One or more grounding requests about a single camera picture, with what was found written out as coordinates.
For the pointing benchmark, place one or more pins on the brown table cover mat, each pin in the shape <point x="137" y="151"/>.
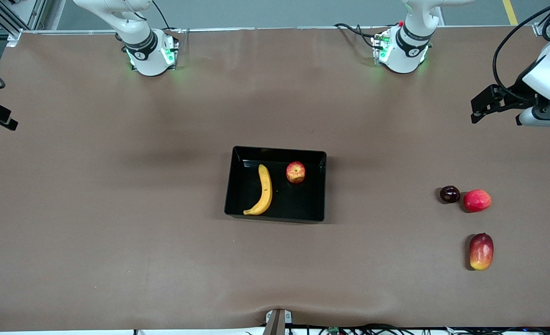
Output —
<point x="117" y="256"/>

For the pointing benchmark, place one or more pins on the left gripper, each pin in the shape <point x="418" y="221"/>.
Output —
<point x="513" y="94"/>

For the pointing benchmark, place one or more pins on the metal clamp bracket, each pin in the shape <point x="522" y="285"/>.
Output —
<point x="288" y="317"/>

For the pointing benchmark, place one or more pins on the black plastic box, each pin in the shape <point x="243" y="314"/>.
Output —
<point x="298" y="200"/>

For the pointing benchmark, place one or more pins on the aluminium frame profile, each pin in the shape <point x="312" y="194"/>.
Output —
<point x="541" y="29"/>
<point x="12" y="25"/>

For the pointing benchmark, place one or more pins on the brown camera post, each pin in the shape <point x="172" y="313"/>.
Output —
<point x="275" y="325"/>

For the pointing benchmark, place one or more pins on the small red yellow apple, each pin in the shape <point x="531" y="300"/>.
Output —
<point x="296" y="172"/>

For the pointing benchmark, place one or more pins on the red yellow mango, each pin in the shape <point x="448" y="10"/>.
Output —
<point x="481" y="251"/>

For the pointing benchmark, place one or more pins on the dark purple plum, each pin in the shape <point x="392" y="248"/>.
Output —
<point x="450" y="194"/>

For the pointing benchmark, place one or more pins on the yellow banana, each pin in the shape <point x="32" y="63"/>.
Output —
<point x="266" y="186"/>

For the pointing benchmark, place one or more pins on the red peach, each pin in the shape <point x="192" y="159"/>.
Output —
<point x="477" y="201"/>

